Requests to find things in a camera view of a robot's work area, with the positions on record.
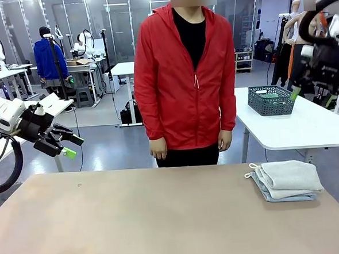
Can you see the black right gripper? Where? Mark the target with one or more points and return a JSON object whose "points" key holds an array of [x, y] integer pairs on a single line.
{"points": [[330, 68]]}

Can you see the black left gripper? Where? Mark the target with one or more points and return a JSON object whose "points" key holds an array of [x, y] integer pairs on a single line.
{"points": [[40, 132]]}

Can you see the light grey towel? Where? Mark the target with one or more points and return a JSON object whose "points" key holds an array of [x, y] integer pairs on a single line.
{"points": [[290, 174]]}

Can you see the person's right forearm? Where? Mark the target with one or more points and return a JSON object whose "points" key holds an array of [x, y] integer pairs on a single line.
{"points": [[151, 119]]}

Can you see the person's left forearm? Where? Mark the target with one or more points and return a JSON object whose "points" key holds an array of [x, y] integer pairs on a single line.
{"points": [[229, 109]]}

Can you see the person's right hand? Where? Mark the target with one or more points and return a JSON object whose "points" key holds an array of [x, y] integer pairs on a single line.
{"points": [[158, 149]]}

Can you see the person's left hand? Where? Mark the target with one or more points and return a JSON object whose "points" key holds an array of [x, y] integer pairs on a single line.
{"points": [[224, 141]]}

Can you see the white side table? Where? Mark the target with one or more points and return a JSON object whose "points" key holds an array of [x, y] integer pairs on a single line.
{"points": [[273, 132], [58, 105]]}

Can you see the green cloth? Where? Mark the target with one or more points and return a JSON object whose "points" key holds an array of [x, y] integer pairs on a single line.
{"points": [[272, 98]]}

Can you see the black hanging trousers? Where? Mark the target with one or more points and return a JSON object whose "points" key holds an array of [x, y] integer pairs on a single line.
{"points": [[281, 65]]}

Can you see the grey plastic step stool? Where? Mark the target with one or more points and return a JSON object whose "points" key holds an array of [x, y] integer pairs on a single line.
{"points": [[84, 97]]}

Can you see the black bag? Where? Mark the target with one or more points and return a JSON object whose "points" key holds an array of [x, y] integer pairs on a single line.
{"points": [[127, 115]]}

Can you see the black luggage bags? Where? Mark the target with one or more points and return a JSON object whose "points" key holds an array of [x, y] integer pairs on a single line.
{"points": [[262, 50]]}

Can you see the bare mannequin with dark skirt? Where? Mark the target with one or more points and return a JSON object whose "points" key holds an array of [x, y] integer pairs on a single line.
{"points": [[314, 27]]}

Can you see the white background workbench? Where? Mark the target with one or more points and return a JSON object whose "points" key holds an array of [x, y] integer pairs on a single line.
{"points": [[79, 67]]}

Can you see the wooden shoe shelf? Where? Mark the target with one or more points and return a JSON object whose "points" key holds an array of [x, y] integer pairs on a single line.
{"points": [[244, 62]]}

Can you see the cardboard box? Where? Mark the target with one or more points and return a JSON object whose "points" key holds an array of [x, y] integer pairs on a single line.
{"points": [[77, 62]]}

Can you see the black tripod stand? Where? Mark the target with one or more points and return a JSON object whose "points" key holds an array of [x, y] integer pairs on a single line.
{"points": [[56, 62]]}

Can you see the dark grey stool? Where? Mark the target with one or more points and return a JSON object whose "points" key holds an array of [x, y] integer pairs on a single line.
{"points": [[7, 200]]}

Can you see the person in blue hoodie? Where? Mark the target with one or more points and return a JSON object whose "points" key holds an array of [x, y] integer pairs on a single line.
{"points": [[48, 59]]}

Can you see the white mannequin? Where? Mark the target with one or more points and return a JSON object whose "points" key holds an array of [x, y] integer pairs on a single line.
{"points": [[295, 10]]}

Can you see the white standing desk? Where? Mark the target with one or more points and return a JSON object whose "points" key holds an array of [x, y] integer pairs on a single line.
{"points": [[122, 68]]}

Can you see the black pole stand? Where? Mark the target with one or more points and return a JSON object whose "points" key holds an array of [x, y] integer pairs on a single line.
{"points": [[105, 50]]}

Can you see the person in red jacket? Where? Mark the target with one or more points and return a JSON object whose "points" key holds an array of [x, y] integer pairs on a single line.
{"points": [[167, 89]]}

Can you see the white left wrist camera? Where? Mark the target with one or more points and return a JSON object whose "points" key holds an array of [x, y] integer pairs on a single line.
{"points": [[39, 109]]}

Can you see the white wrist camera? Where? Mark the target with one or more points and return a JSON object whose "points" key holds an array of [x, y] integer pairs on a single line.
{"points": [[307, 51], [39, 109]]}

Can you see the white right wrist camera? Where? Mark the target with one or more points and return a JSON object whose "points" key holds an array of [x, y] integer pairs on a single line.
{"points": [[307, 51]]}

